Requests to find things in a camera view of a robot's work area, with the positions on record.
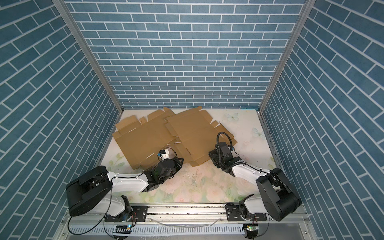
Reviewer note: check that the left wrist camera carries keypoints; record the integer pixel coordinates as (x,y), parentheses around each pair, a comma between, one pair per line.
(167,153)

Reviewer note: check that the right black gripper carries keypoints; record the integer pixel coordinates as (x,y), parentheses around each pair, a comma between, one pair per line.
(212,153)

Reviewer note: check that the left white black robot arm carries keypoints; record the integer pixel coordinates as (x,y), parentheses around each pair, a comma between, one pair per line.
(93,191)

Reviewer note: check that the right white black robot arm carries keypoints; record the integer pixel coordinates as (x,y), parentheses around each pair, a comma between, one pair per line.
(278,197)

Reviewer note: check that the green circuit board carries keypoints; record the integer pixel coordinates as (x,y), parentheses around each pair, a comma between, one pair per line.
(251,228)
(122,230)

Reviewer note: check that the right aluminium corner post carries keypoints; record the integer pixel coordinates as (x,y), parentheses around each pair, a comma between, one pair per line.
(303,16)

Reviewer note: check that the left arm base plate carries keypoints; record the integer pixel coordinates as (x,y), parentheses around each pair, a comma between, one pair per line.
(137,214)

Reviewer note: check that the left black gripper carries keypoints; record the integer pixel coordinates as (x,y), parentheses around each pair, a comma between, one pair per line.
(175,162)

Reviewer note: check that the left green circuit board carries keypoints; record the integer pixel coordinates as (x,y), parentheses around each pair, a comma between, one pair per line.
(122,230)

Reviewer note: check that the aluminium corner post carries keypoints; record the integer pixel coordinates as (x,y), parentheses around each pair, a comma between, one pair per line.
(77,34)
(303,16)

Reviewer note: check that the left aluminium corner post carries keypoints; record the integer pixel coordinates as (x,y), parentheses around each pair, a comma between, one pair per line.
(77,34)

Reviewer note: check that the aluminium mounting rail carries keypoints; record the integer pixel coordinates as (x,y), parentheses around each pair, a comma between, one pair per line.
(188,222)

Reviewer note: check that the cardboard box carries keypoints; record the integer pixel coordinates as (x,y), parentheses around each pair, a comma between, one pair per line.
(141,139)
(196,133)

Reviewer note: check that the right green circuit board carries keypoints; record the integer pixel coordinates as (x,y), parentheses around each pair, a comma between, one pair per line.
(251,228)

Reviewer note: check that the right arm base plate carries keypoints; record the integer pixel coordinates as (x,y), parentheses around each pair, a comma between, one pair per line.
(237,213)

